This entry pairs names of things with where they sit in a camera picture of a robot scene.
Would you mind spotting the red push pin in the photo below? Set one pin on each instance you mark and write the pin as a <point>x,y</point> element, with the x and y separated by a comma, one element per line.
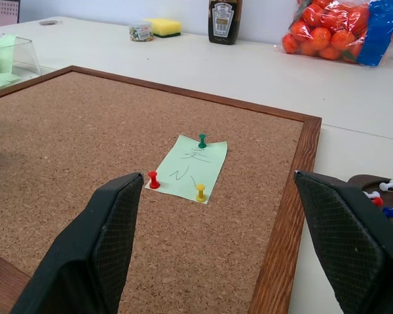
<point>377,201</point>
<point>153,180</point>

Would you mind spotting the yellow pushpin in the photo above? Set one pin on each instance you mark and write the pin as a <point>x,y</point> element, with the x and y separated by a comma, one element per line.
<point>200,192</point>

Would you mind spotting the clear plastic box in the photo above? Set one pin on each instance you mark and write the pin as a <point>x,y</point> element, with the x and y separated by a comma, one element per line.
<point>13,55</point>

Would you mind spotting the wood-framed cork board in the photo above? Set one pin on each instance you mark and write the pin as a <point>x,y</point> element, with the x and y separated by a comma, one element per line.
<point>85,157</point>

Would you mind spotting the small jar of pins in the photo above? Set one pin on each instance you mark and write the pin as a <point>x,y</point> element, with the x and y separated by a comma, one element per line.
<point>141,31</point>

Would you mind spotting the blue push pin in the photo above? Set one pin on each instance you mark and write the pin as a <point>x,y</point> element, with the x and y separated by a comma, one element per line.
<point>388,212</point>

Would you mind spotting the green paper sheets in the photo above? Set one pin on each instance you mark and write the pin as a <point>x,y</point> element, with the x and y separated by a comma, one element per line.
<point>0,55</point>

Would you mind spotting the round grey table grommet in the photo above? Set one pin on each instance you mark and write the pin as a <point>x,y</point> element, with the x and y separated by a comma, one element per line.
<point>49,23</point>

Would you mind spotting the bag of oranges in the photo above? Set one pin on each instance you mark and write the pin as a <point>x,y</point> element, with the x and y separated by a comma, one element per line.
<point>337,32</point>

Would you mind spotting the green paper note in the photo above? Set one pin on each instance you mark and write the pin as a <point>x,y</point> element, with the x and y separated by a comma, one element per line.
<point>190,170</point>

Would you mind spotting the dark brown tray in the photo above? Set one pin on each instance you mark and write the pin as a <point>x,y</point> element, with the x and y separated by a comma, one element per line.
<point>375,189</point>

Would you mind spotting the white push pin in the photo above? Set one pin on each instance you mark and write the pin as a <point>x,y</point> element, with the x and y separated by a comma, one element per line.
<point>372,195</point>
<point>389,185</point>

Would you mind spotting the yellow green sponge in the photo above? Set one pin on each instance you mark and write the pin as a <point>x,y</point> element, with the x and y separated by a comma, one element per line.
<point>163,27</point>

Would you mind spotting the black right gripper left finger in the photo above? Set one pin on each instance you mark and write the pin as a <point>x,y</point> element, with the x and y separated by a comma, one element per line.
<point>85,248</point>

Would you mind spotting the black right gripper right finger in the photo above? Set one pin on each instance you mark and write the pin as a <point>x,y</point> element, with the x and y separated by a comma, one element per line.
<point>350,242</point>

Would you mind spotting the green push pin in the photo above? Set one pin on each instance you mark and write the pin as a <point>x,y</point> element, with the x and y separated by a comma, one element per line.
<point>202,141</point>

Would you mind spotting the pink perforated panel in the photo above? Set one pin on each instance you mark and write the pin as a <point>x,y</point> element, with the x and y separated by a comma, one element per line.
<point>1,11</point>

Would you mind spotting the dark sauce bottle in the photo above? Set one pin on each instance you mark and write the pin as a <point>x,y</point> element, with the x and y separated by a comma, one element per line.
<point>224,21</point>

